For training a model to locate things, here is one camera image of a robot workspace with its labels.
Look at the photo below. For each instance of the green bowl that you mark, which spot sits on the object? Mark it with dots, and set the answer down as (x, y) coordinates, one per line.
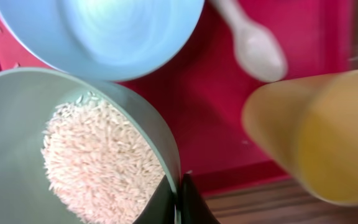
(28, 97)

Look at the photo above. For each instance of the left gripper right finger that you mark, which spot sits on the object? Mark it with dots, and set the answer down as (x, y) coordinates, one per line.
(194, 209)

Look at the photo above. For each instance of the light blue bowl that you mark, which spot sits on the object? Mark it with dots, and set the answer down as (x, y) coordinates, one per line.
(102, 39)

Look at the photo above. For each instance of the white plastic spoon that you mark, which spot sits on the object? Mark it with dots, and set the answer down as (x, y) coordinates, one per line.
(256, 49)

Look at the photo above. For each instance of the white rice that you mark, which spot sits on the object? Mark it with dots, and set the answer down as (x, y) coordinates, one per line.
(98, 164)

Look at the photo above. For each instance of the yellow plastic cup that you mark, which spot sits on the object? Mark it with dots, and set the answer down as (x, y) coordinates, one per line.
(309, 127)

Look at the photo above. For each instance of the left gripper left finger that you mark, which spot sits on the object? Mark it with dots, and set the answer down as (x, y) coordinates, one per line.
(161, 206)

